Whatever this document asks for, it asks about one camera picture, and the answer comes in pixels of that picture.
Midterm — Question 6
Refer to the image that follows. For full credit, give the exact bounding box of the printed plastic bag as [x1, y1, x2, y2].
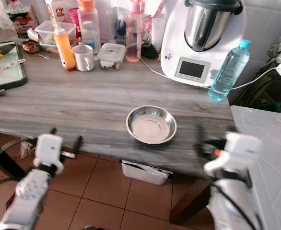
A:
[16, 138, 38, 160]

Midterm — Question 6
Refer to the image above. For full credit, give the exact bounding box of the white plastic folding table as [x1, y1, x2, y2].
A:
[230, 105, 281, 230]

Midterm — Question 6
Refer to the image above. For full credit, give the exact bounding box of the stainless steel bowl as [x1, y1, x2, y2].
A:
[126, 105, 178, 145]

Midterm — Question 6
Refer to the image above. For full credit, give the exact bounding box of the grey wooden table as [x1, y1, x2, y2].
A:
[0, 29, 238, 227]

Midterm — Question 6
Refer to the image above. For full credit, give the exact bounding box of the blue capped water bottle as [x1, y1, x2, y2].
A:
[208, 39, 252, 102]

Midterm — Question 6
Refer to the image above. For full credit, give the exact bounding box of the green edged tray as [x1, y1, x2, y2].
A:
[0, 42, 28, 94]

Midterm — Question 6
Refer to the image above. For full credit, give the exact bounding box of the white box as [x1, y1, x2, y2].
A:
[121, 159, 174, 186]

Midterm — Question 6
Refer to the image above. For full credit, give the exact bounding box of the white mug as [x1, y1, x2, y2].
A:
[71, 45, 95, 72]

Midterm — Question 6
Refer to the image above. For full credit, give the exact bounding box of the orange sauce squeeze bottle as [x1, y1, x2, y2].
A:
[54, 27, 77, 72]

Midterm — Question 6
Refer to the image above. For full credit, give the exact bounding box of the white food processor machine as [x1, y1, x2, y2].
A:
[160, 0, 249, 88]

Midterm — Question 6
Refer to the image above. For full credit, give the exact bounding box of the red tin can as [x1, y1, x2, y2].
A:
[22, 39, 42, 53]

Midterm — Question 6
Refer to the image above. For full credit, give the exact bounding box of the small grey lidded container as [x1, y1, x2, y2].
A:
[96, 43, 127, 70]

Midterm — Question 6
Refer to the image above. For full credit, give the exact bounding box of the clear plastic food container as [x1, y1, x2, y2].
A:
[35, 21, 78, 53]

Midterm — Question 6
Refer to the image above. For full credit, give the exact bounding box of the clear bottle orange cap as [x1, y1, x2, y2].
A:
[77, 0, 101, 53]

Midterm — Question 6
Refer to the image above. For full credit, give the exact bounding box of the printed snack bag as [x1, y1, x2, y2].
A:
[7, 0, 38, 39]

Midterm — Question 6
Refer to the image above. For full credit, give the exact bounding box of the pink drinking bottle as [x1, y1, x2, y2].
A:
[125, 0, 147, 63]

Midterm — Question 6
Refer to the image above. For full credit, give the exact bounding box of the pink cup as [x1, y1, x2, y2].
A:
[68, 7, 80, 27]

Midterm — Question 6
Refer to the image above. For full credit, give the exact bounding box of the white carton cartoon print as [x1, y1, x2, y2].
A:
[46, 0, 70, 23]

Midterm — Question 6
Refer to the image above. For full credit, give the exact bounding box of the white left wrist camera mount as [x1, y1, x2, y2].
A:
[35, 133, 65, 167]

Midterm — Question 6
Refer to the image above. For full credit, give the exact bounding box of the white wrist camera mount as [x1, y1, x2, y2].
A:
[203, 131, 264, 178]
[35, 133, 65, 167]

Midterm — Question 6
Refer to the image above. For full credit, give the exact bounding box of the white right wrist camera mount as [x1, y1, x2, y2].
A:
[203, 131, 264, 178]

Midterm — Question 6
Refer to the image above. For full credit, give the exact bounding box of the spoon with patterned handle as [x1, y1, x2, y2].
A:
[0, 58, 26, 76]

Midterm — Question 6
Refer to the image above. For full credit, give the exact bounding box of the white power cable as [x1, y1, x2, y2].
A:
[140, 57, 281, 91]

